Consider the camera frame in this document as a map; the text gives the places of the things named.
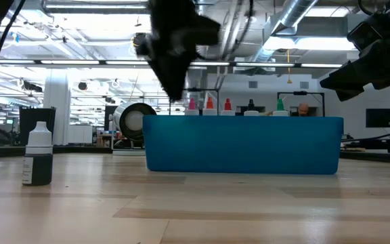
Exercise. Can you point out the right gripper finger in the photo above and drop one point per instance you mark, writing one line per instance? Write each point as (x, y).
(350, 93)
(349, 76)

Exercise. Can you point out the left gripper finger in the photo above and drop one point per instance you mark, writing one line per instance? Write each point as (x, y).
(166, 72)
(181, 74)

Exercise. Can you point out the pink food coloring bottle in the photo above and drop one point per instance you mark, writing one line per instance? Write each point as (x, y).
(192, 103)

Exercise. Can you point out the orange food coloring bottle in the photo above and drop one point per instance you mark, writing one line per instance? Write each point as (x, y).
(210, 103)

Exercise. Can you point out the red food coloring bottle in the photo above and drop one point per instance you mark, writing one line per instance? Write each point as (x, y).
(227, 104)

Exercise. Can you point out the green food coloring bottle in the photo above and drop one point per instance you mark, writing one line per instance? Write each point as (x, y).
(280, 104)

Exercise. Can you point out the black food coloring bottle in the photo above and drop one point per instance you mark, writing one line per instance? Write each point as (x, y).
(250, 105)

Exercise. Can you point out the black monitor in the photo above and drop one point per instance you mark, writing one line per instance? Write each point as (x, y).
(381, 118)

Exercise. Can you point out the person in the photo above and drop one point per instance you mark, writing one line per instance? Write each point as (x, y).
(303, 109)

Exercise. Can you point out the white cylindrical lamp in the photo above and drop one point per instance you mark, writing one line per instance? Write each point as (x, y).
(134, 120)

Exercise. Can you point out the blue plastic bin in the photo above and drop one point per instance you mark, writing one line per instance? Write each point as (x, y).
(242, 145)

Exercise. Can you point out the white pillar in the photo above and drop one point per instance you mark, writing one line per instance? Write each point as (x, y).
(57, 101)

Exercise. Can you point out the black cabinet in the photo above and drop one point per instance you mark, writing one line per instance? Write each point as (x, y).
(36, 113)

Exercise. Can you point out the small dark bottle white cap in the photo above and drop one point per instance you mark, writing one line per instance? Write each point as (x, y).
(39, 166)

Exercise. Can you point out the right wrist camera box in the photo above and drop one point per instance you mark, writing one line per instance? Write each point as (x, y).
(367, 32)

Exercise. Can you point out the wall vent grille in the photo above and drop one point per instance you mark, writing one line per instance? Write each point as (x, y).
(253, 84)
(304, 84)

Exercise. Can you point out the silver spiral ventilation duct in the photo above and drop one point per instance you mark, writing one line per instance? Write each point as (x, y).
(293, 13)

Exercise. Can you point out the black aluminium table frame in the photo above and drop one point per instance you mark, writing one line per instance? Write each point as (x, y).
(66, 149)

